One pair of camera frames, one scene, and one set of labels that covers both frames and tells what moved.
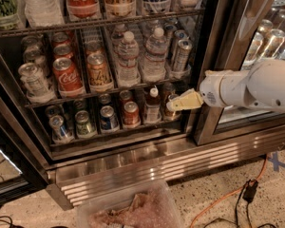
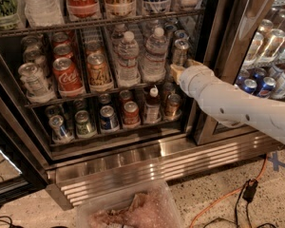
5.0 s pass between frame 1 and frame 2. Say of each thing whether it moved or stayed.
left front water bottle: stayed
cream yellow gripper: moved
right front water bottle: stayed
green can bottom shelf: stayed
